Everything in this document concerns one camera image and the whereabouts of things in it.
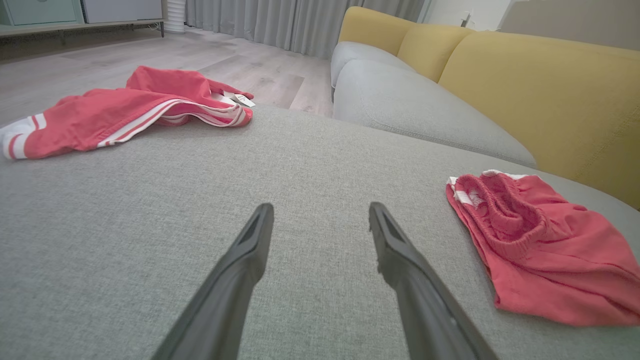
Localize grey pleated curtain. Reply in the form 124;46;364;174
185;0;426;60

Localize wide yellow sofa back cushion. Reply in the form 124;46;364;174
438;31;640;211

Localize red garment with 23 print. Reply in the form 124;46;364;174
0;65;257;161

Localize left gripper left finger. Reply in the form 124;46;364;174
151;202;275;360

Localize small grey sofa seat cushion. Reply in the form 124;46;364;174
330;41;416;88

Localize rounded yellow sofa end cushion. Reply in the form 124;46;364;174
338;6;416;57

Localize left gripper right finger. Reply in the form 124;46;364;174
368;201;501;360

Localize narrow yellow sofa back cushion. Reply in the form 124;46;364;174
396;23;473;83

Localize white cylindrical bin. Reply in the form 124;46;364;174
165;0;187;34

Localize red shorts with elastic waistband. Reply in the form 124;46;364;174
445;169;640;327

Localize wide grey sofa seat cushion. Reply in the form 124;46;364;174
333;59;538;169

